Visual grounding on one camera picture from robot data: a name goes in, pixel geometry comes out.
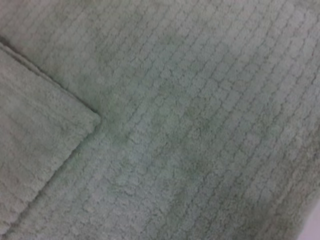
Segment pale green textured towel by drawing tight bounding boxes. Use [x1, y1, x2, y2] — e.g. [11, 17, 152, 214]
[0, 0, 320, 240]

